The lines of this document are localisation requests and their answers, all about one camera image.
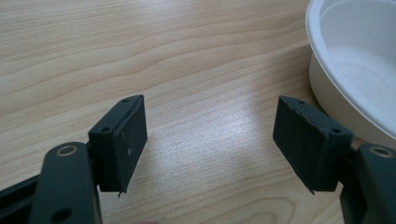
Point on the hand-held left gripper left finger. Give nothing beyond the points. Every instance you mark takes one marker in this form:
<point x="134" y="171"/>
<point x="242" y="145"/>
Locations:
<point x="121" y="146"/>

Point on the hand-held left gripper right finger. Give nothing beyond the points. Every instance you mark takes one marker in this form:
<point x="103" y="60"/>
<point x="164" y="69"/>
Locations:
<point x="306" y="143"/>

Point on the white paper bowl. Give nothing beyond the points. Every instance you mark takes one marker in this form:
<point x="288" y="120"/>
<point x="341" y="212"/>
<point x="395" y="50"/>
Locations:
<point x="355" y="62"/>

